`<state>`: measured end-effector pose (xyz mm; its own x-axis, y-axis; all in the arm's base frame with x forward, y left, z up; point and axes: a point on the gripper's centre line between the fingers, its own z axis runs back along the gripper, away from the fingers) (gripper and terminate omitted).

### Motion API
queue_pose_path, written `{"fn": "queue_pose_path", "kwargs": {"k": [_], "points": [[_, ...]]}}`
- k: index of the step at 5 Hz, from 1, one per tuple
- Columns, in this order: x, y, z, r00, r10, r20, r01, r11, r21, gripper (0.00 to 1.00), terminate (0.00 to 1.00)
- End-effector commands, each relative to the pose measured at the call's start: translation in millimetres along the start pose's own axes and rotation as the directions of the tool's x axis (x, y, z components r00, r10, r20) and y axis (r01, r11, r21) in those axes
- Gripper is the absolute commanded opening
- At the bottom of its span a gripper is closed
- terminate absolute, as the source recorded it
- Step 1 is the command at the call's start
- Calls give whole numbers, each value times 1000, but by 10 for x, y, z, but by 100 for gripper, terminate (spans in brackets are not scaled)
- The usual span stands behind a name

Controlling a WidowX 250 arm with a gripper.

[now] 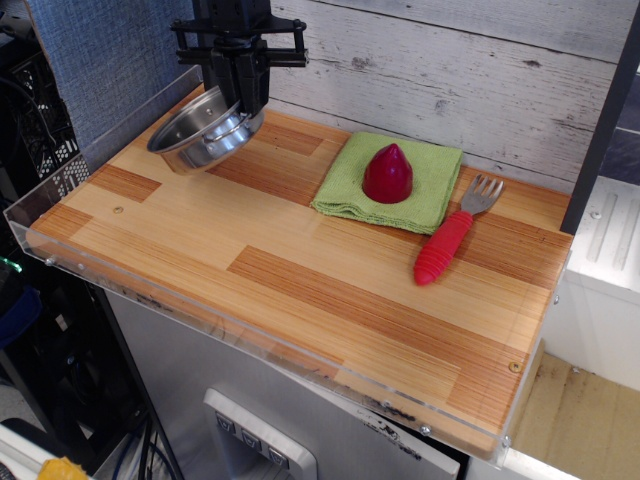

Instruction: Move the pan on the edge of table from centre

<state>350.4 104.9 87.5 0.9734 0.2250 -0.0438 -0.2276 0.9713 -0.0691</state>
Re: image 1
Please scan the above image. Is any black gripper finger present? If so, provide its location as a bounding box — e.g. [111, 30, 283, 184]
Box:
[210, 49, 241, 107]
[238, 50, 270, 116]

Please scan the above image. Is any red plastic strawberry toy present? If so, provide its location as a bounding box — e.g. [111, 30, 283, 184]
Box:
[362, 143, 413, 204]

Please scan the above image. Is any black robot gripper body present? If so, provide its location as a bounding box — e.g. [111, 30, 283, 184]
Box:
[171, 1, 308, 67]

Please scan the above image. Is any dark grey left post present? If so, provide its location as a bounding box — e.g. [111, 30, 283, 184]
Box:
[192, 0, 215, 90]

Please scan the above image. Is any green folded towel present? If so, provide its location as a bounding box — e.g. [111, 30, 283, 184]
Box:
[312, 132, 463, 234]

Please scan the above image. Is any blue fabric panel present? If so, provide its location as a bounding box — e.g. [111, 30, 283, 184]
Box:
[25, 0, 200, 149]

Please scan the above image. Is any clear acrylic table guard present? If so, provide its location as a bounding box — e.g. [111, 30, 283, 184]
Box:
[8, 74, 571, 479]

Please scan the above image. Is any silver toy fridge cabinet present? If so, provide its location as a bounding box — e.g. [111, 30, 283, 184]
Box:
[107, 292, 469, 479]

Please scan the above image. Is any yellow object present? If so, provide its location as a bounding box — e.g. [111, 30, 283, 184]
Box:
[37, 457, 88, 480]

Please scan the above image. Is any black plastic crate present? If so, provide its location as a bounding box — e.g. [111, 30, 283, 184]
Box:
[9, 54, 81, 181]

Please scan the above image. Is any stainless steel pot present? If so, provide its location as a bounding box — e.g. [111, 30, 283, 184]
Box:
[147, 87, 265, 175]

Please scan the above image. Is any dark grey right post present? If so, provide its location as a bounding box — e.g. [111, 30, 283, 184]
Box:
[560, 5, 639, 235]

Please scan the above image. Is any dark grey post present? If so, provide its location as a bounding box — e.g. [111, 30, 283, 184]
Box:
[192, 0, 215, 90]
[560, 5, 639, 235]

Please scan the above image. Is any white plastic block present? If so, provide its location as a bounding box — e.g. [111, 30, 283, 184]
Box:
[541, 177, 639, 390]

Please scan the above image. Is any fork with red handle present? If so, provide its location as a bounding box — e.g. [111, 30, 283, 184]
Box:
[413, 174, 504, 286]

